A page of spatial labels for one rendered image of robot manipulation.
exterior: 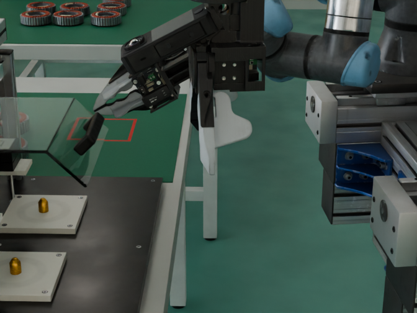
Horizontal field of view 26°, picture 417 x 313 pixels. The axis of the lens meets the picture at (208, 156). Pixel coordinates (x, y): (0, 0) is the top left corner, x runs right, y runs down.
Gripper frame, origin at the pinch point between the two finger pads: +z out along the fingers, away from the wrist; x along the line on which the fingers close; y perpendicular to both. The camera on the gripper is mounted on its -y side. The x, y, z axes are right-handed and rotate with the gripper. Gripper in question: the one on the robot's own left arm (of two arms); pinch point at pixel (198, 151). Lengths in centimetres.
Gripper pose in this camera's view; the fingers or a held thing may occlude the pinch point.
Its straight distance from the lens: 108.4
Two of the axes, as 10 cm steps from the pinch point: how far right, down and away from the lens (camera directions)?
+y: 9.9, -0.4, 1.0
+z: 0.0, 9.2, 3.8
